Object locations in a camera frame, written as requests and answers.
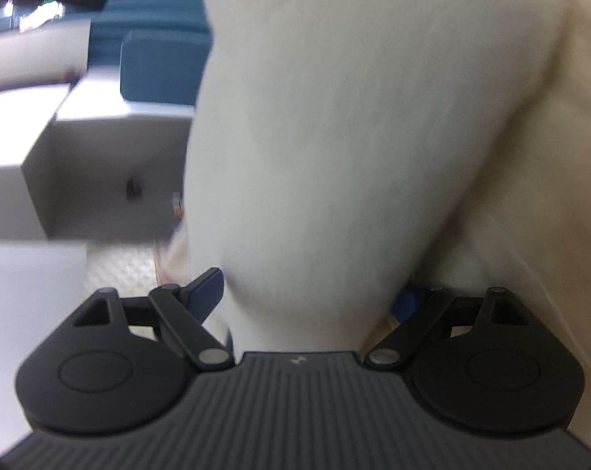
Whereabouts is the cream quilted headboard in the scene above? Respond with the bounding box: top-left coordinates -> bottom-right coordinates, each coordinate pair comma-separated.
84,242 -> 158,297

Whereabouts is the blue upholstered chair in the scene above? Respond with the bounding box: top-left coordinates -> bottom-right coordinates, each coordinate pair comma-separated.
120,31 -> 212,106

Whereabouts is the grey bedside shelf unit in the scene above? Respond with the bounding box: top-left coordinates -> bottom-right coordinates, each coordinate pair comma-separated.
0,69 -> 194,242

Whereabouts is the cream striped fleece sweater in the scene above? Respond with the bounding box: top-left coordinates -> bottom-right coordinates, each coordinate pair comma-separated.
167,0 -> 591,446

